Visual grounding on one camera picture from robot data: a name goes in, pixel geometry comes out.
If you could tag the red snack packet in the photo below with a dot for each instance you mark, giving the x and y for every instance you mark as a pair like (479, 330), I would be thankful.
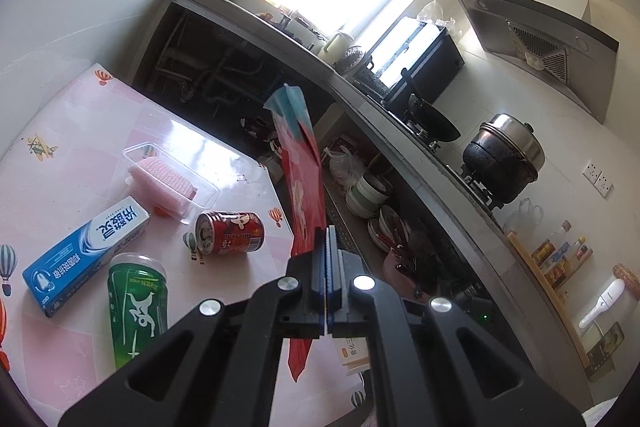
(302, 197)

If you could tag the pink sponge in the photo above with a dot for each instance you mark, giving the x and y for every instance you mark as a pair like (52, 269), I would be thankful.
(162, 179)

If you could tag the white kettle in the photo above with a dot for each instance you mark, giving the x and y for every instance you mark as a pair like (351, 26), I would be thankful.
(336, 49)

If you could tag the stack of plates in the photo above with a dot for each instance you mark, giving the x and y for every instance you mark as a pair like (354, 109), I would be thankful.
(390, 229)

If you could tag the green drink can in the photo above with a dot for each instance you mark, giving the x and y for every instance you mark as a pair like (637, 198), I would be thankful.
(135, 312)

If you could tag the concrete kitchen counter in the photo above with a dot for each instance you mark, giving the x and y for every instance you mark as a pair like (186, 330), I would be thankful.
(425, 187)

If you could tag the black countertop oven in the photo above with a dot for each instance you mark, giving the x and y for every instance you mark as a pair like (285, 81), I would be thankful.
(430, 62)

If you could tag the clear plastic tray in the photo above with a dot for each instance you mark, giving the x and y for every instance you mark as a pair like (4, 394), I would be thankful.
(202, 202)

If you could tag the steel range hood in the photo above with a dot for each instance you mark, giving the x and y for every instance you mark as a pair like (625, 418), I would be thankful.
(530, 32)

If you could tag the pink basin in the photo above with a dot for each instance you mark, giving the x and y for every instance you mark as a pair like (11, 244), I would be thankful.
(400, 277)

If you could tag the stack of white bowls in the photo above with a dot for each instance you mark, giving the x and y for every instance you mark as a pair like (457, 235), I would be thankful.
(367, 197)

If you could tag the gas stove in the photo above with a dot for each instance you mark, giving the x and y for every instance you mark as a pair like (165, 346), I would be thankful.
(475, 189)

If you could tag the wall socket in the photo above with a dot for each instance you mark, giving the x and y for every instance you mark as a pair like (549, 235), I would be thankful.
(598, 179)

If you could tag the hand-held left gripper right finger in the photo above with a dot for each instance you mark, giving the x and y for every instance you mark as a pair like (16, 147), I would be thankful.
(334, 267)

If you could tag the pile of dark utensils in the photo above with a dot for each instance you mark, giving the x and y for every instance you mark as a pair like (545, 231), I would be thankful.
(422, 252)

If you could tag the black wok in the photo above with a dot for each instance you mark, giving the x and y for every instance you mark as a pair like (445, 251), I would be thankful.
(432, 119)

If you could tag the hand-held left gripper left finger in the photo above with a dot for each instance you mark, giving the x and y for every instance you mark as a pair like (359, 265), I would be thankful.
(320, 267)

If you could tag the small white orange carton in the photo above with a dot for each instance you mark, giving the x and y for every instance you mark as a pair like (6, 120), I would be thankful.
(350, 354)

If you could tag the blue white toothpaste box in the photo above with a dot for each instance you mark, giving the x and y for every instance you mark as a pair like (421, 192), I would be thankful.
(80, 257)

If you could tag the row of seasoning bottles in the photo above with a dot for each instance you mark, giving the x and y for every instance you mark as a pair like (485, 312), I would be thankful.
(560, 262)

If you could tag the sink drain pipes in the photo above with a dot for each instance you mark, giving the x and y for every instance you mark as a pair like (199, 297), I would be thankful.
(215, 77)

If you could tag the red drink can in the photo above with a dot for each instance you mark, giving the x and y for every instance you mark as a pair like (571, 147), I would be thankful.
(235, 234)

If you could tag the white handheld device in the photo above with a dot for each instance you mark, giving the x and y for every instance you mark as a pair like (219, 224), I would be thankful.
(605, 302)

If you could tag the steel pot with lid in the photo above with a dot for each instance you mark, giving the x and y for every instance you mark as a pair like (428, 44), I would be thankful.
(505, 152)

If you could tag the white plastic bag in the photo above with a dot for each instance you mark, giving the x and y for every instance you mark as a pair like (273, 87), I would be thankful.
(345, 167)

